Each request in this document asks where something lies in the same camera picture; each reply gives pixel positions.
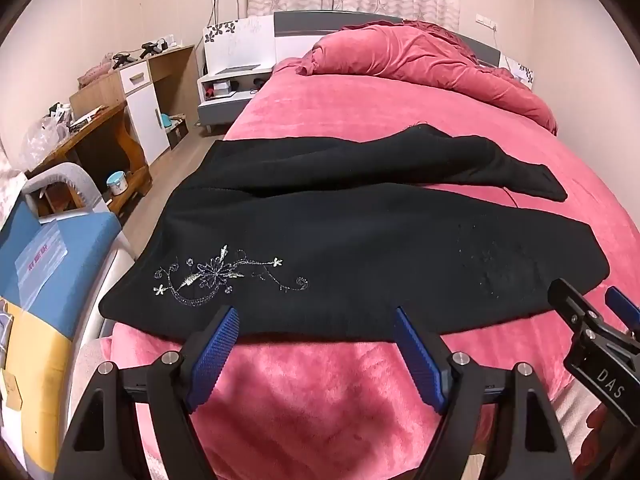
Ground clear zip bag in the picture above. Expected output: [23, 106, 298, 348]
[15, 224, 69, 302]

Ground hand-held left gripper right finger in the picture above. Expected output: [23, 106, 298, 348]
[392, 306, 576, 480]

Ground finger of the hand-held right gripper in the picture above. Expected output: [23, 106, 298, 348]
[547, 278, 608, 338]
[604, 286, 640, 333]

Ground white floral nightstand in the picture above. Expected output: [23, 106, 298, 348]
[500, 54, 536, 92]

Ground black embroidered pants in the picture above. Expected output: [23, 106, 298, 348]
[98, 125, 610, 339]

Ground pink plush bed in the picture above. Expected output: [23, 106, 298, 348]
[70, 55, 640, 480]

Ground blue mattress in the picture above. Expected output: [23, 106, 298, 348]
[0, 192, 122, 313]

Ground black tools on desk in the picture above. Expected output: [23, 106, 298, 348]
[112, 40, 169, 69]

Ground pink duvet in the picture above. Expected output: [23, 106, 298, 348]
[295, 19, 559, 136]

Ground grey padded rail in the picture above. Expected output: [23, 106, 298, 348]
[22, 162, 109, 217]

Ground white floral panel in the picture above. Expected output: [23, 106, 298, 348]
[202, 16, 277, 77]

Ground pink fluffy item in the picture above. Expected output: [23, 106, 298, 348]
[77, 61, 117, 86]

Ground wooden desk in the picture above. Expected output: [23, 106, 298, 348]
[25, 44, 200, 211]

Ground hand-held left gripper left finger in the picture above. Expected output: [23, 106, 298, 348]
[52, 305, 241, 480]

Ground white grey nightstand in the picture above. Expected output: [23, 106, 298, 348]
[196, 62, 274, 137]

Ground clear plastic bags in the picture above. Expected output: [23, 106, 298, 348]
[21, 104, 72, 171]

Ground white cabinet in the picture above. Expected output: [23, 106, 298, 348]
[119, 57, 174, 166]

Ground grey headboard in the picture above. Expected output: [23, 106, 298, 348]
[273, 10, 503, 68]

